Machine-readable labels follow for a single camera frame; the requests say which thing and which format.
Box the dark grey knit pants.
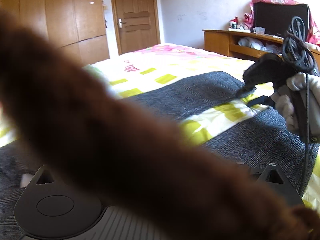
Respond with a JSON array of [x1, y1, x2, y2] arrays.
[[0, 71, 320, 240]]

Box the white gloved right hand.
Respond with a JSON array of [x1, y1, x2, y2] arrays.
[[271, 73, 319, 138]]

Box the wooden tv cabinet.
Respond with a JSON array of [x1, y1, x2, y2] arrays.
[[202, 29, 320, 69]]

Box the black television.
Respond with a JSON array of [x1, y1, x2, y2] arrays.
[[253, 2, 311, 37]]

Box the pink floral cloth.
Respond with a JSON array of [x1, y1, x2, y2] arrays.
[[244, 0, 319, 45]]

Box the colourful patchwork bed sheet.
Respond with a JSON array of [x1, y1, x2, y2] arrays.
[[1, 44, 319, 207]]

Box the brown fuzzy sleeve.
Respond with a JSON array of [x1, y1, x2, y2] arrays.
[[1, 11, 319, 239]]

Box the brown wooden door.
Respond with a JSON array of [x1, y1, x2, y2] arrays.
[[111, 0, 161, 54]]

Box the wooden wardrobe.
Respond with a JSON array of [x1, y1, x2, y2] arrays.
[[1, 0, 110, 65]]

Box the silver door handle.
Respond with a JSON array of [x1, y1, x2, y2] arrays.
[[118, 18, 126, 29]]

